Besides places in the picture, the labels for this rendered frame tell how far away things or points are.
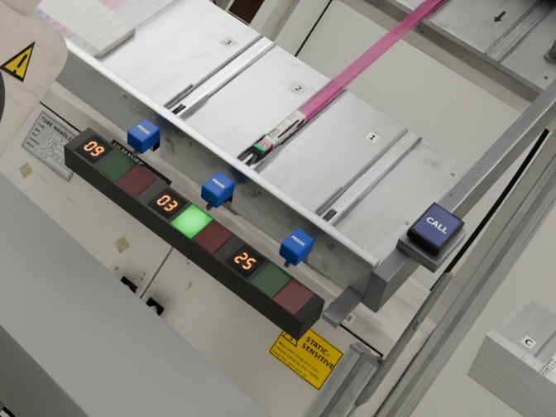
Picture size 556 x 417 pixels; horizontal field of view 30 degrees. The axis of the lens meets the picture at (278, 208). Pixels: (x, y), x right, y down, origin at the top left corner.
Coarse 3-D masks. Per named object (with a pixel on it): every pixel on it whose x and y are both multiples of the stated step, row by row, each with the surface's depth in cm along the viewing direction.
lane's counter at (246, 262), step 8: (240, 248) 110; (248, 248) 110; (232, 256) 109; (240, 256) 109; (248, 256) 109; (256, 256) 109; (232, 264) 108; (240, 264) 108; (248, 264) 109; (256, 264) 109; (240, 272) 108; (248, 272) 108
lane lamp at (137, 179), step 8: (136, 168) 115; (128, 176) 114; (136, 176) 114; (144, 176) 114; (152, 176) 114; (120, 184) 113; (128, 184) 113; (136, 184) 113; (144, 184) 113; (128, 192) 112; (136, 192) 112
